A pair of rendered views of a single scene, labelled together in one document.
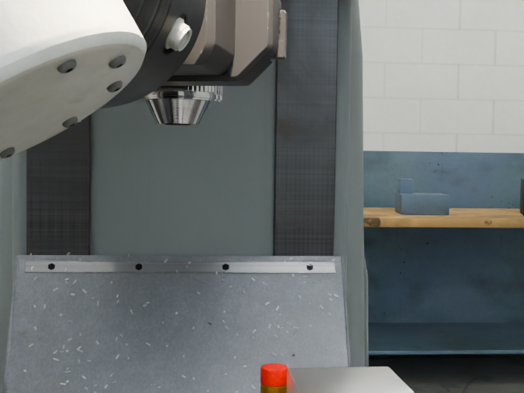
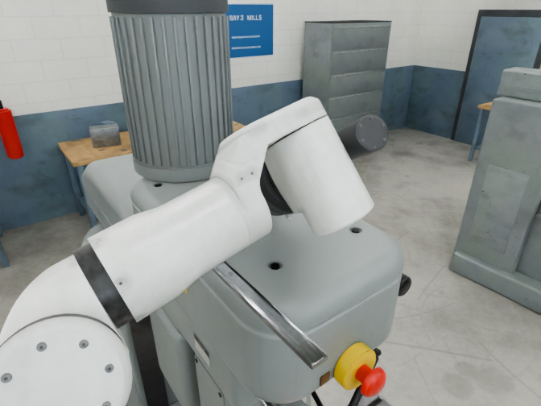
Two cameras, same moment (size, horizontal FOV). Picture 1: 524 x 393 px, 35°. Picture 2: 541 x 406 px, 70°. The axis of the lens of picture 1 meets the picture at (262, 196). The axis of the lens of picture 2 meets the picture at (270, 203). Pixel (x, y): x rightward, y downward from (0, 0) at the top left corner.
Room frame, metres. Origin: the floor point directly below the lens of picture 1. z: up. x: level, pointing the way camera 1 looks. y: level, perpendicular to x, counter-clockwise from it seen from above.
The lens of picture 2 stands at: (-0.04, 0.30, 2.17)
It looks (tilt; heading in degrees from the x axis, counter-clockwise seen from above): 27 degrees down; 329
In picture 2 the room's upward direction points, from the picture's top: straight up
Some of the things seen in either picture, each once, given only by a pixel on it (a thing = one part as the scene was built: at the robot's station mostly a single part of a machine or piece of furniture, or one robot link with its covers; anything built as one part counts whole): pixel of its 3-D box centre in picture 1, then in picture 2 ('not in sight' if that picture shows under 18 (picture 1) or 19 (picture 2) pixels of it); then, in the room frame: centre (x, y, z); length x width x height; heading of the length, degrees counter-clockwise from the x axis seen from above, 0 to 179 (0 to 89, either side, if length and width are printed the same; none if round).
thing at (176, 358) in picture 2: not in sight; (213, 332); (0.63, 0.06, 1.47); 0.24 x 0.19 x 0.26; 95
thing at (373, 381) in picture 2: not in sight; (369, 379); (0.18, 0.02, 1.76); 0.04 x 0.03 x 0.04; 95
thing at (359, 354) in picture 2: not in sight; (355, 366); (0.21, 0.02, 1.76); 0.06 x 0.02 x 0.06; 95
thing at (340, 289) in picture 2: not in sight; (249, 248); (0.45, 0.05, 1.81); 0.47 x 0.26 x 0.16; 5
